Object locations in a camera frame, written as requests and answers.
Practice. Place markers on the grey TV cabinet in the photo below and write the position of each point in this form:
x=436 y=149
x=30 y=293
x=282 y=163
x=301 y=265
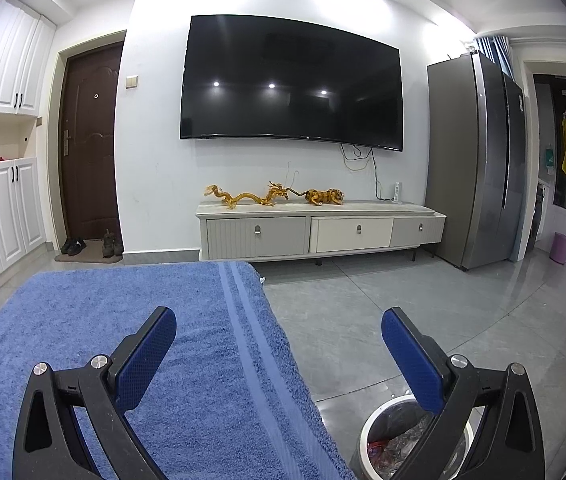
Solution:
x=258 y=235

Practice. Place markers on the red snack packet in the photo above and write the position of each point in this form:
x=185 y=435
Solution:
x=375 y=446

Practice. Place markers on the grey refrigerator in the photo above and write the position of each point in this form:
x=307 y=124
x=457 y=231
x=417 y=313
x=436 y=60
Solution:
x=463 y=160

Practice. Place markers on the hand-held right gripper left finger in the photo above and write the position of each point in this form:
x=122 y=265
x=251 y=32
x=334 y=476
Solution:
x=143 y=360

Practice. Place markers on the white round trash bin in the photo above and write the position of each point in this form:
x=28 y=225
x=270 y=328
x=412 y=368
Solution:
x=363 y=465

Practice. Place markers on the brown shoe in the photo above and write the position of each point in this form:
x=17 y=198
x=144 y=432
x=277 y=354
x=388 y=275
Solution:
x=119 y=248
x=108 y=245

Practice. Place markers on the purple bin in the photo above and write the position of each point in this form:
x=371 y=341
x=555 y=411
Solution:
x=559 y=249

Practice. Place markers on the black wall television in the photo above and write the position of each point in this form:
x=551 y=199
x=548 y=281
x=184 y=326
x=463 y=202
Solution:
x=288 y=80

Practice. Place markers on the golden tiger figurine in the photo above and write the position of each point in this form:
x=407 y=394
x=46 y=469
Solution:
x=325 y=197

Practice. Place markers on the white floor cupboard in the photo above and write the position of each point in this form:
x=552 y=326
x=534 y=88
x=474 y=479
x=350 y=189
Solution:
x=8 y=210

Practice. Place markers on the black shoe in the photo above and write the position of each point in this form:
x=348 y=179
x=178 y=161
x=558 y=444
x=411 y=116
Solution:
x=67 y=247
x=79 y=245

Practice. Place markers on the black bin liner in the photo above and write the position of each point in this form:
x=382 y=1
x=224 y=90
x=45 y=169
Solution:
x=398 y=425

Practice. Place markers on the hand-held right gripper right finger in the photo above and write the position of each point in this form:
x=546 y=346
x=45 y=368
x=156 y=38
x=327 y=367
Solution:
x=413 y=360

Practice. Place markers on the gold light switch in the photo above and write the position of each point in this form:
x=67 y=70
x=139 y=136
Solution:
x=132 y=81

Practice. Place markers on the brown entrance door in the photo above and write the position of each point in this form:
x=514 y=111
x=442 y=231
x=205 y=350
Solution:
x=90 y=150

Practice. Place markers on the blue towel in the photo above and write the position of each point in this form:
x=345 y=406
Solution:
x=113 y=300

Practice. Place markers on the white power strip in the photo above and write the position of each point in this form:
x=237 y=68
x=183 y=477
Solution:
x=397 y=192

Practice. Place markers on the golden dragon figurine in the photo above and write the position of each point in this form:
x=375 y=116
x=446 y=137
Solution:
x=248 y=197

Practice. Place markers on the brown door mat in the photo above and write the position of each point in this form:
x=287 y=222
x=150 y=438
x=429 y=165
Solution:
x=93 y=256

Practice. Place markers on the white wall cupboard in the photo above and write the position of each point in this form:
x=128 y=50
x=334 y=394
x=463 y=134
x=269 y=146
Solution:
x=8 y=60

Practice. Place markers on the blue curtain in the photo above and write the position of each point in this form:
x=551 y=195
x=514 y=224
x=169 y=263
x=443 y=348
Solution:
x=495 y=52

